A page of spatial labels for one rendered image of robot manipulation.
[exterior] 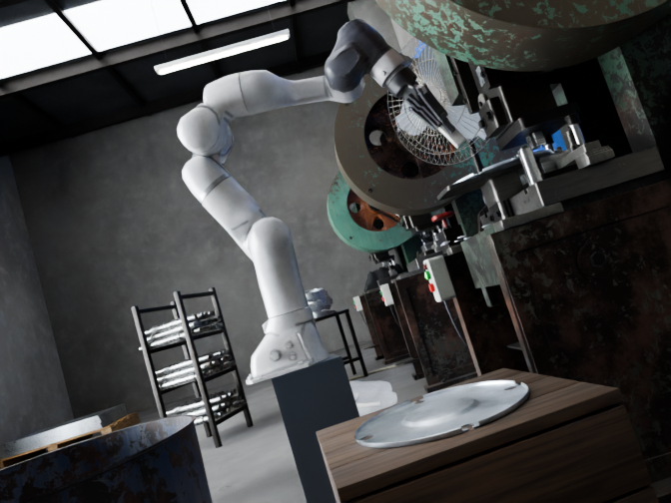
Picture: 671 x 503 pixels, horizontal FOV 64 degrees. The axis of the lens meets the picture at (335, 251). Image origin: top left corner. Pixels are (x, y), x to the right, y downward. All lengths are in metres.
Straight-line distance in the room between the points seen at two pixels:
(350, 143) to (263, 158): 5.59
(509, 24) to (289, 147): 7.40
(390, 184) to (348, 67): 1.49
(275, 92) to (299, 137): 7.03
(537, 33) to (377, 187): 1.78
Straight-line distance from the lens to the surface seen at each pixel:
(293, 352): 1.36
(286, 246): 1.33
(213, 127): 1.39
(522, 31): 1.16
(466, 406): 0.90
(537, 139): 1.57
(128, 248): 8.60
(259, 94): 1.42
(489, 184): 1.48
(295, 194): 8.23
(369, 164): 2.85
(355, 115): 2.93
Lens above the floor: 0.56
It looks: 6 degrees up
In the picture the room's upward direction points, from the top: 17 degrees counter-clockwise
